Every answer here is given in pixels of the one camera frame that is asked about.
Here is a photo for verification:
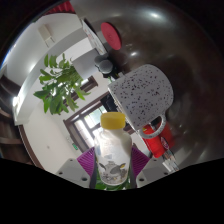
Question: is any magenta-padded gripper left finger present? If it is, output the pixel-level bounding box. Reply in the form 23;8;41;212
55;147;98;190

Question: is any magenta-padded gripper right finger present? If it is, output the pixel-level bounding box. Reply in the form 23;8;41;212
129;145;170;189

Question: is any yellow-capped clear plastic bottle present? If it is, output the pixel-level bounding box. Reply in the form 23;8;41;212
94;111;133;186

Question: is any dark wooden double door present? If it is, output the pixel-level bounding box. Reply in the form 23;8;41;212
63;91;134;151

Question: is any white speckled mug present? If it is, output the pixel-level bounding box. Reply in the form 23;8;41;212
107;64;175;140

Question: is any dark wooden framed window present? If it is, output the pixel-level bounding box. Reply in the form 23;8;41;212
78;75;99;94

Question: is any grey round speaker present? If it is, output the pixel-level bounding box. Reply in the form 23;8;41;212
94;54;116;75

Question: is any white printed magazine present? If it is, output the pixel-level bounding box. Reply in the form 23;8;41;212
81;18;109;56

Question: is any flat round red coaster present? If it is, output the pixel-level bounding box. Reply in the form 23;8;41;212
100;21;123;52

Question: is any red carpeted staircase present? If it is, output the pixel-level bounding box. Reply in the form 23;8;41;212
43;1;76;16

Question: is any white wall radiator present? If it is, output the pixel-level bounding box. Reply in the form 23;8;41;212
38;24;56;48

